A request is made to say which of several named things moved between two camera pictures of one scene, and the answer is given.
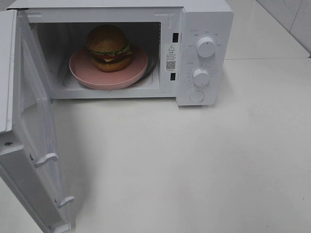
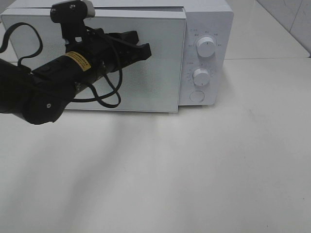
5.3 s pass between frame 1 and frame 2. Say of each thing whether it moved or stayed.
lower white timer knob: stayed
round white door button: stayed
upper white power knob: stayed
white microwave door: moved
